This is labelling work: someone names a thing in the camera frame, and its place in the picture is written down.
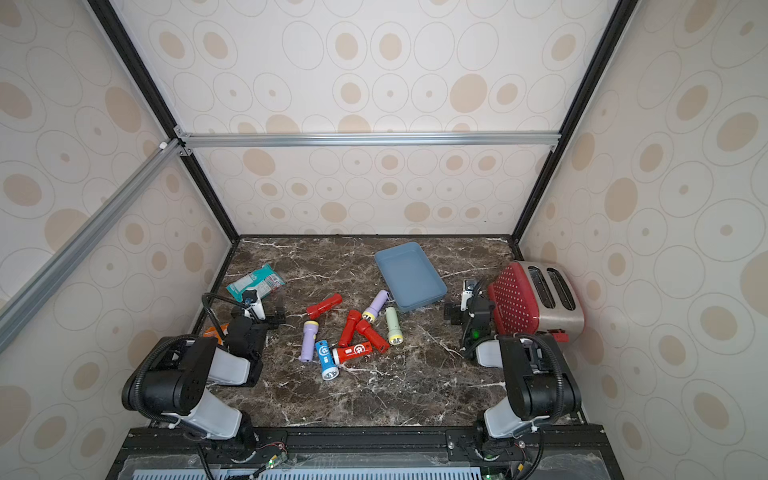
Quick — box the blue storage tray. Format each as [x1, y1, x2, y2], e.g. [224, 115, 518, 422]
[374, 242, 447, 312]

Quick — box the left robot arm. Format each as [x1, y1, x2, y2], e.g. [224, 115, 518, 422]
[121, 290, 286, 449]

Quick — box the orange snack packet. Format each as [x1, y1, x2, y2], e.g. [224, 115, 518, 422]
[202, 323, 229, 346]

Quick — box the horizontal aluminium rail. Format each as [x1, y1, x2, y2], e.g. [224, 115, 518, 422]
[173, 131, 560, 151]

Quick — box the left diagonal aluminium rail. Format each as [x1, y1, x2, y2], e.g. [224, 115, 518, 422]
[1, 139, 182, 350]

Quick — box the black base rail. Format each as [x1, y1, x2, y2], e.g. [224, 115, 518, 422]
[107, 425, 623, 479]

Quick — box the teal snack packet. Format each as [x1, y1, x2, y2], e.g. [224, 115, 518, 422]
[227, 264, 285, 302]

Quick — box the red flashlight diagonal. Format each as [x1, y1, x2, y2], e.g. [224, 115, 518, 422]
[355, 319, 390, 353]

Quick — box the red and steel toaster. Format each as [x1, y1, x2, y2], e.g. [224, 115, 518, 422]
[488, 261, 585, 344]

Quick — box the purple flashlight yellow head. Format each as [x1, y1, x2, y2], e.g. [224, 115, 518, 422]
[299, 320, 319, 363]

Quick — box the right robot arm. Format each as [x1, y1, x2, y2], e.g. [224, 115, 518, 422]
[444, 279, 582, 439]

